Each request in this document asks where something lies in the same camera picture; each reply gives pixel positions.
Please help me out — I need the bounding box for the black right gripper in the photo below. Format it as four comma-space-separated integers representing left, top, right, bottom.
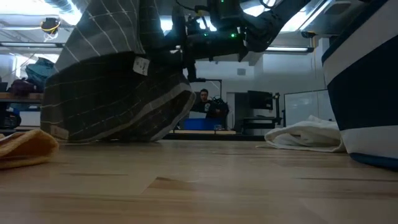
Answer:
174, 0, 250, 83

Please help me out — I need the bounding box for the grey checked towel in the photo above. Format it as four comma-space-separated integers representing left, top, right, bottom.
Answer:
40, 0, 197, 144

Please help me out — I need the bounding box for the white towel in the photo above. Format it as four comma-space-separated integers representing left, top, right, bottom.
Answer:
264, 114, 347, 154

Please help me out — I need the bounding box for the yellow towel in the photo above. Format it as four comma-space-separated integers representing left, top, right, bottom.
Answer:
0, 128, 60, 170

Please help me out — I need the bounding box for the person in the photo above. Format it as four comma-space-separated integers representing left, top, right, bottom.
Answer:
190, 88, 230, 119

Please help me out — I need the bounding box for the blue plastic bin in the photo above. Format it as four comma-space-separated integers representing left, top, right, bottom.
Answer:
183, 117, 223, 131

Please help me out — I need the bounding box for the wooden top work table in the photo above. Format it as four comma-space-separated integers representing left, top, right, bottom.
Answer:
169, 128, 238, 136

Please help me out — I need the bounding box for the black computer monitor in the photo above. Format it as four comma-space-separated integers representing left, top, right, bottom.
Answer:
247, 90, 275, 111

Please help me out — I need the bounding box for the long ceiling light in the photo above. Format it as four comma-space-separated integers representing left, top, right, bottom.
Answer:
0, 41, 65, 49
265, 45, 315, 54

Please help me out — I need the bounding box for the whiteboard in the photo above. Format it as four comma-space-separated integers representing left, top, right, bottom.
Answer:
283, 89, 335, 127

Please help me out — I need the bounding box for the pile of blue towels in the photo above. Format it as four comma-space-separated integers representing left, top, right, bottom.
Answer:
24, 57, 57, 93

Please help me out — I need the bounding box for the purple bag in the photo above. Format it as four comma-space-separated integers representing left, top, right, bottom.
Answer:
10, 78, 35, 97

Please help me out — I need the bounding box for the wheeled grey metal workbench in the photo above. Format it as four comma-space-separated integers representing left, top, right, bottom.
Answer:
0, 91, 45, 131

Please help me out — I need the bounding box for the navy fabric storage bin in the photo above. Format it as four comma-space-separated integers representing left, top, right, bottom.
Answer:
321, 0, 398, 170

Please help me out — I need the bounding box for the black aluminium table frame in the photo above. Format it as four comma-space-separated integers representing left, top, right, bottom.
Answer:
162, 133, 267, 142

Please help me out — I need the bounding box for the hanging yellow cable reel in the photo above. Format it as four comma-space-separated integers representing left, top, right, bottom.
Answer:
40, 17, 62, 35

